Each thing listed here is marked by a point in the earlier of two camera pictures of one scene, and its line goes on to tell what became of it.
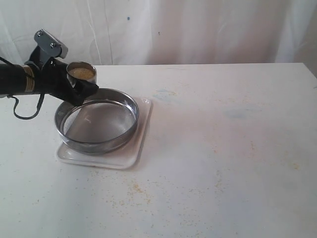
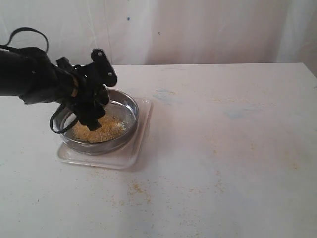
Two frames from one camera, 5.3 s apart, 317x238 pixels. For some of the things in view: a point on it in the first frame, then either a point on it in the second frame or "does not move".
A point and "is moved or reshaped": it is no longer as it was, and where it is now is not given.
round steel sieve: (105, 122) does not move
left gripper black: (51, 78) -> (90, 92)
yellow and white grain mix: (81, 73) is moved or reshaped
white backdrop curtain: (135, 32) does not move
